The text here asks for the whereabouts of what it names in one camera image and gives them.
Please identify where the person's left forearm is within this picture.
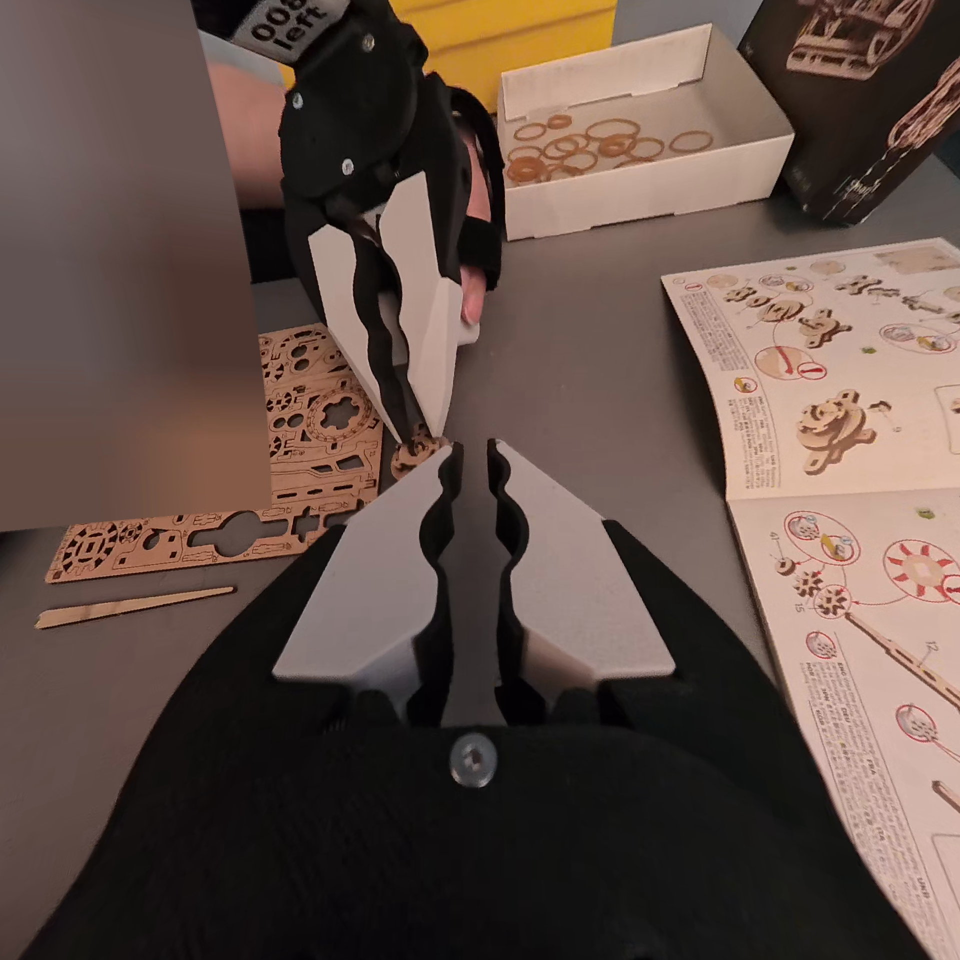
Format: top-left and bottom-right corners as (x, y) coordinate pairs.
(196, 30), (295, 211)

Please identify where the white cardboard tray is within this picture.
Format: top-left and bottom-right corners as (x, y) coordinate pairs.
(495, 22), (796, 243)

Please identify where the person's left hand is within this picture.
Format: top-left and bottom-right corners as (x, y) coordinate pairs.
(457, 127), (489, 326)

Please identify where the laser-cut wooden parts sheet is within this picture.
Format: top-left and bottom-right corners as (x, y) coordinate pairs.
(45, 322), (385, 585)

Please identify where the yellow plastic bin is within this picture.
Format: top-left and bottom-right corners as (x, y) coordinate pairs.
(390, 0), (618, 115)

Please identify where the black model kit box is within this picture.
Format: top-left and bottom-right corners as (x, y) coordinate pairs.
(738, 0), (960, 226)

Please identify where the small wooden model assembly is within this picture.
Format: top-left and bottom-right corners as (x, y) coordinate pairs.
(390, 423), (455, 481)

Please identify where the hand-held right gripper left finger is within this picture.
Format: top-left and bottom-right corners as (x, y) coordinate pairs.
(270, 441), (465, 727)

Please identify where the pile of tan rubber bands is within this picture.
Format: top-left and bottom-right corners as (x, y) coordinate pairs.
(506, 114), (715, 185)

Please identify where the open instruction booklet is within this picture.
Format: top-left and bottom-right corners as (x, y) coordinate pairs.
(660, 236), (960, 960)

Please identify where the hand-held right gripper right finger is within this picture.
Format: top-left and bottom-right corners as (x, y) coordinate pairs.
(486, 438), (678, 727)

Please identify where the pointed wooden stick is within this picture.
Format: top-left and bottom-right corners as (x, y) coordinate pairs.
(33, 586), (235, 630)

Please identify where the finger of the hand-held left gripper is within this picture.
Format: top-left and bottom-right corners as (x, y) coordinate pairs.
(377, 169), (466, 445)
(307, 213), (425, 447)

